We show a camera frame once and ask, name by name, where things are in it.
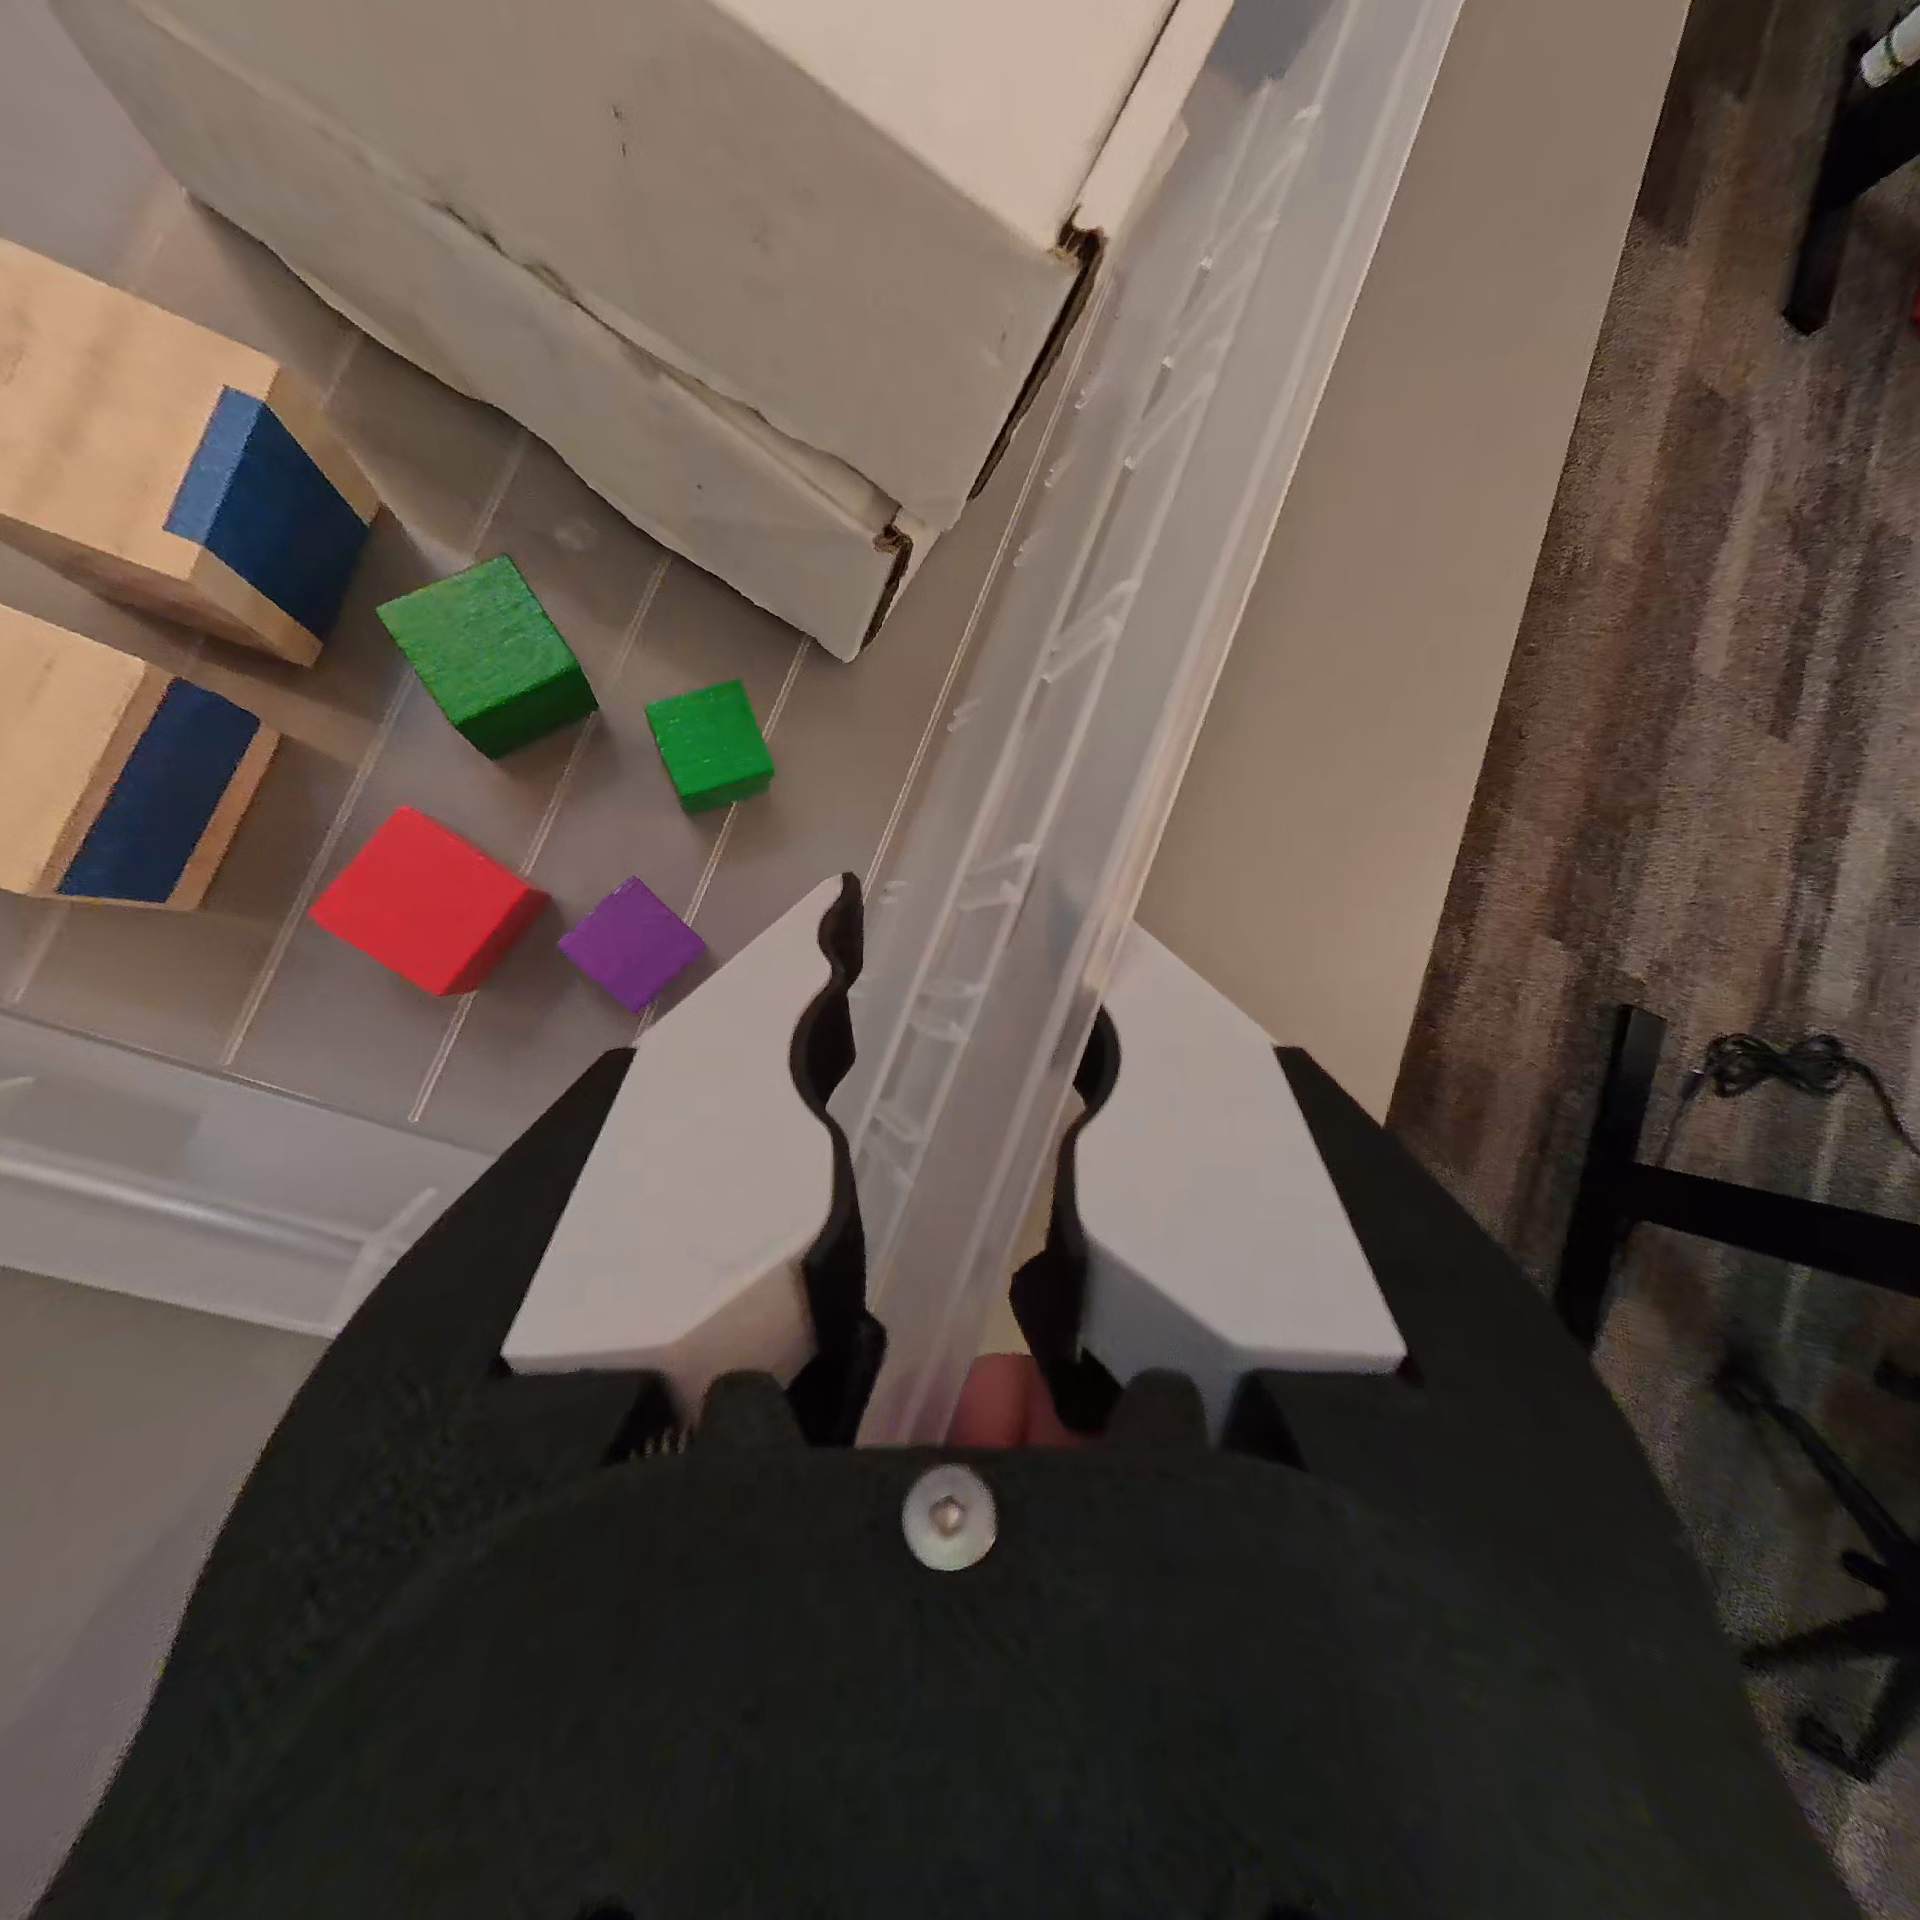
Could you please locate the clear plastic bin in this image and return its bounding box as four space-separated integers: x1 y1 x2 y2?
0 0 1465 1443

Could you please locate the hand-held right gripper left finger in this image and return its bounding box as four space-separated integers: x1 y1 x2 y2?
498 873 866 1386

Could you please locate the black chair base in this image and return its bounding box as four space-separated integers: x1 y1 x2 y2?
1710 1351 1920 1787

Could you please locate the purple cube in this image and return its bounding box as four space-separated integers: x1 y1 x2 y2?
557 876 706 1013

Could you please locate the red cube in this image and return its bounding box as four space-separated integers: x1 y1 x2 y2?
307 807 549 999

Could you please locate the black table leg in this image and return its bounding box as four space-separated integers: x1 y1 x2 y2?
1553 1005 1920 1337
1783 0 1920 337

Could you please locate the small green cube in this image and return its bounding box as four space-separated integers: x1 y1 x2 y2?
645 680 778 816

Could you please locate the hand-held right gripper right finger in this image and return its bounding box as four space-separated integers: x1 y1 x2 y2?
1007 919 1409 1391

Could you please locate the wooden block with blue face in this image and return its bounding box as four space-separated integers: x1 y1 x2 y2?
0 600 282 913
0 241 379 669

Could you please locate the white cardboard box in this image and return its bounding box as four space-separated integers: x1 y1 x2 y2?
53 0 1239 664

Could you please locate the large green cube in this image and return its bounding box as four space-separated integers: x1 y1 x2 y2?
374 556 599 760

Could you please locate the black cable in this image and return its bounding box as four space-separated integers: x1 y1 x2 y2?
1681 1031 1920 1163

